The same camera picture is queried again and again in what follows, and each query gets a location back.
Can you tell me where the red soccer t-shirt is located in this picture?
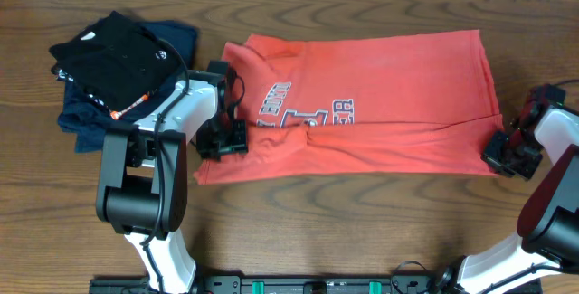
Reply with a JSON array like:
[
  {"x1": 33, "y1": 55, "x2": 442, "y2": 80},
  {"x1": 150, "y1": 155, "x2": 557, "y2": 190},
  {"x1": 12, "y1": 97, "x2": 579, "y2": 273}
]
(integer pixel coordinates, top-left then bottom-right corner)
[{"x1": 195, "y1": 30, "x2": 503, "y2": 185}]

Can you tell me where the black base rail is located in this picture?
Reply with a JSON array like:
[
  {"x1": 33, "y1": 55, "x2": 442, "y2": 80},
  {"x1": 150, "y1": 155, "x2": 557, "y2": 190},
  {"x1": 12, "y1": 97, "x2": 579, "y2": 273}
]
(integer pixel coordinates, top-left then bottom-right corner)
[{"x1": 89, "y1": 275, "x2": 543, "y2": 294}]

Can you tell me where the folded navy blue shirt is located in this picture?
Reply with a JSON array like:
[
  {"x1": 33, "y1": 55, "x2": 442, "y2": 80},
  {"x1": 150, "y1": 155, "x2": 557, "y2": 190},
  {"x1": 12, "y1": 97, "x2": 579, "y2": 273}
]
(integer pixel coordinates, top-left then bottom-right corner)
[{"x1": 57, "y1": 20, "x2": 197, "y2": 154}]

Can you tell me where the folded black shirt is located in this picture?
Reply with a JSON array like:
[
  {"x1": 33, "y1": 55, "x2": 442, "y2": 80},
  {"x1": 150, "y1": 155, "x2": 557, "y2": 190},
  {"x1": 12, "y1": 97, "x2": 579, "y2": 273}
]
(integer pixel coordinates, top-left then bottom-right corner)
[{"x1": 49, "y1": 11, "x2": 172, "y2": 110}]

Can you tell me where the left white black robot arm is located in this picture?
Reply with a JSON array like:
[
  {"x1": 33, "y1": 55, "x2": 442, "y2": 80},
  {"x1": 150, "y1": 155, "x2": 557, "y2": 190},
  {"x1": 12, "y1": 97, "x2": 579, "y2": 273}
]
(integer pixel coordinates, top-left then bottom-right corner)
[{"x1": 90, "y1": 68, "x2": 249, "y2": 293}]

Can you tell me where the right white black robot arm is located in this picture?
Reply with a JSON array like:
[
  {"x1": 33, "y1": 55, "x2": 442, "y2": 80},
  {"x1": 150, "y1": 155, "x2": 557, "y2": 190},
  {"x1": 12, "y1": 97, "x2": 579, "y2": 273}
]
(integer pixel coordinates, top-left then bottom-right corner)
[{"x1": 436, "y1": 108, "x2": 578, "y2": 294}]

